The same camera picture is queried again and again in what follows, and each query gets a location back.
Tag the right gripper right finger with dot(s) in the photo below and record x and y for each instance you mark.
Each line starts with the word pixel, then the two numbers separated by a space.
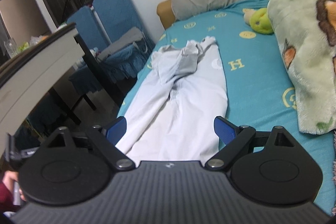
pixel 242 140

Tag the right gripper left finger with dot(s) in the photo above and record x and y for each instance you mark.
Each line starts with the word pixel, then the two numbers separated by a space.
pixel 91 150

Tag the white shirt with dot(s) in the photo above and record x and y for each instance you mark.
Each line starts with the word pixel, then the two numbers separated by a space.
pixel 171 117

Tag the blue folding chair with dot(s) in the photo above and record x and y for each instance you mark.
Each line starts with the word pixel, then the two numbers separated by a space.
pixel 98 27

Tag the person's hand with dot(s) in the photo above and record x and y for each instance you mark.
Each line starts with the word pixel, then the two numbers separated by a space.
pixel 7 191

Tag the teal patterned bed sheet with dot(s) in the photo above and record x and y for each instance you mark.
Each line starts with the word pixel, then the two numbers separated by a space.
pixel 259 91

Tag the white desk with black edge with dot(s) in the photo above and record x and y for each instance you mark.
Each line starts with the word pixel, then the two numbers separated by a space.
pixel 27 77

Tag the grey bag on chair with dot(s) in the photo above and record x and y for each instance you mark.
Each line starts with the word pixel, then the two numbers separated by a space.
pixel 128 39

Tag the green plush toy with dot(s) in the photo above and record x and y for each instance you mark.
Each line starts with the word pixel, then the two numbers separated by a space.
pixel 258 20

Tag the green fleece cartoon blanket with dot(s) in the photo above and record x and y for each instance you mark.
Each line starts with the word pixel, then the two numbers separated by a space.
pixel 305 32

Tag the brown bed headboard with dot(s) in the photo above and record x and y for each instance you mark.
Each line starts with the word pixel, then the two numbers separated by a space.
pixel 165 13

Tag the brown cardboard box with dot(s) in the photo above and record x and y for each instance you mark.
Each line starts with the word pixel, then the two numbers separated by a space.
pixel 21 20

